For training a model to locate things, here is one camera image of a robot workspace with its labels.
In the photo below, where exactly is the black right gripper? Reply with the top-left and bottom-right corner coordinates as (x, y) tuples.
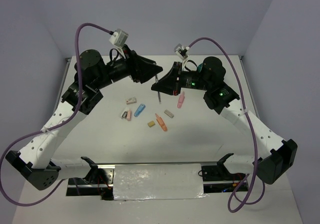
(151, 61), (211, 95)

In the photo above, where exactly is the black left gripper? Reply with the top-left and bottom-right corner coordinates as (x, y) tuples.
(93, 44), (163, 90)

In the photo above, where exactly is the blue correction tape dispenser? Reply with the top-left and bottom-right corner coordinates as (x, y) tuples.
(134, 104), (146, 117)

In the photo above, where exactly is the white staple box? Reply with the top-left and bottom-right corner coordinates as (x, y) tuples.
(125, 97), (137, 105)

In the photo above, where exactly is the orange correction tape dispenser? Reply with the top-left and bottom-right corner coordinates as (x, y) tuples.
(155, 113), (168, 132)

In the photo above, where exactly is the pink mini stapler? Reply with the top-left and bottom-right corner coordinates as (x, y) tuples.
(121, 108), (132, 121)

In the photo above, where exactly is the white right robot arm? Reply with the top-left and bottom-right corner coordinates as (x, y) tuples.
(151, 56), (298, 185)

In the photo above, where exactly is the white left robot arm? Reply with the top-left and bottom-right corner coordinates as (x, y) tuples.
(5, 45), (163, 191)

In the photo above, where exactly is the grey white eraser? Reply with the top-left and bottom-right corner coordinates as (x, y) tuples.
(164, 109), (174, 118)

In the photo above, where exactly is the teal round pen holder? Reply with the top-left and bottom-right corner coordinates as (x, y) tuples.
(197, 63), (203, 73)

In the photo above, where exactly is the tan yellow eraser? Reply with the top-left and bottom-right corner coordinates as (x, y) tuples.
(148, 121), (155, 127)

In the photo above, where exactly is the silver foil cover plate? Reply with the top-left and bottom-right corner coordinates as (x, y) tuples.
(113, 164), (206, 201)

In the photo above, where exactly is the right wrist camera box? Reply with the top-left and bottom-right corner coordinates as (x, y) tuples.
(174, 43), (189, 60)

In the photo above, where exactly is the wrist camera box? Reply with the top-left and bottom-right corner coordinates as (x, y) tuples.
(174, 43), (189, 60)
(109, 29), (129, 48)

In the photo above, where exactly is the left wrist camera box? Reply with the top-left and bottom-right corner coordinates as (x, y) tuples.
(109, 29), (129, 48)

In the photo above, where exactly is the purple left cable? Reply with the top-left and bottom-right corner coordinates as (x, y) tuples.
(0, 23), (112, 206)

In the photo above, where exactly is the metal base rail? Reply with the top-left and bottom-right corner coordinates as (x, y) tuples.
(66, 162), (245, 201)

